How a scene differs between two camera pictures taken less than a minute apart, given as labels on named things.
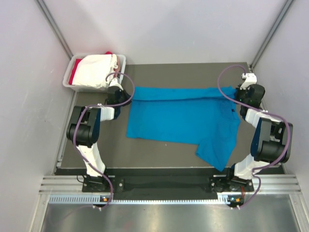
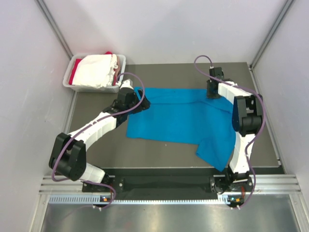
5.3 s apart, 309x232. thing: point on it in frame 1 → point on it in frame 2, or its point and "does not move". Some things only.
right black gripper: [239, 92] → [209, 95]
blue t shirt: [204, 116] does not move
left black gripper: [126, 97] → [144, 103]
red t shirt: [75, 65] does not move
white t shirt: [94, 70] does not move
